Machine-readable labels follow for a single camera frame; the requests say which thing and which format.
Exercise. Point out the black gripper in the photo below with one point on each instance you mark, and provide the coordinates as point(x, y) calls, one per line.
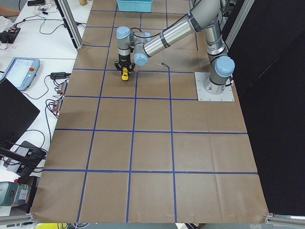
point(124, 58)

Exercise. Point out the yellow beetle toy car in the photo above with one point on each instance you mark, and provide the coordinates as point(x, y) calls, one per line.
point(125, 74)

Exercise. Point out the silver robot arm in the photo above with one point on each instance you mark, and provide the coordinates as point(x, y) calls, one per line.
point(135, 48)

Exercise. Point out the light blue plastic bin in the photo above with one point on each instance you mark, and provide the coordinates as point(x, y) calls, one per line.
point(135, 5)

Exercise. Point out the wooden cylinder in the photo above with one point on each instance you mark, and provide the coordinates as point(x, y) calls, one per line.
point(83, 2)

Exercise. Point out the robot teach pendant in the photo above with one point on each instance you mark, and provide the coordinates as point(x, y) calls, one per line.
point(21, 72)

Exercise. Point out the black laptop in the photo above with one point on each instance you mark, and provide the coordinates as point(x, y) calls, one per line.
point(17, 113)

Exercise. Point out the aluminium frame post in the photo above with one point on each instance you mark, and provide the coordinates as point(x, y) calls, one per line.
point(69, 22)

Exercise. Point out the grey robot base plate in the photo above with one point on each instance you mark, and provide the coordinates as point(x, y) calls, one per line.
point(210, 92)

